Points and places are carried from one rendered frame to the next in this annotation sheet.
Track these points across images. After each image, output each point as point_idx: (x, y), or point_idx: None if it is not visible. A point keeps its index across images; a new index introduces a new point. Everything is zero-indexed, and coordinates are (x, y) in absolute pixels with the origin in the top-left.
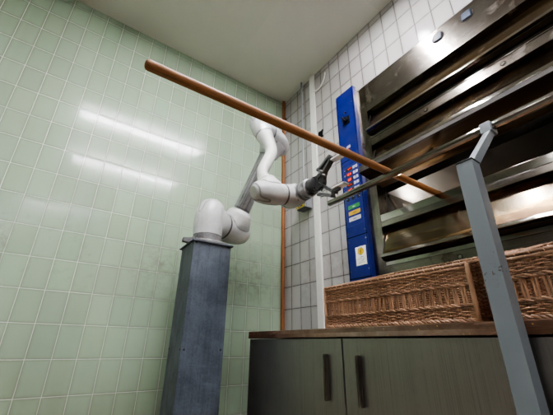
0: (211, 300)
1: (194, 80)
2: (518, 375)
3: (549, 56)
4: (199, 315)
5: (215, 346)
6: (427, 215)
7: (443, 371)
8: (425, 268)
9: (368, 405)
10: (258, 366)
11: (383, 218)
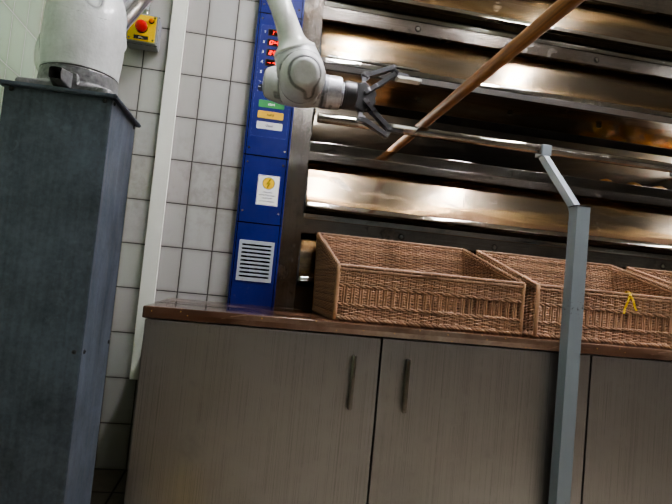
0: (111, 243)
1: None
2: (571, 381)
3: (537, 71)
4: (100, 277)
5: (105, 336)
6: (372, 170)
7: (499, 376)
8: (364, 240)
9: (409, 409)
10: (176, 366)
11: (315, 148)
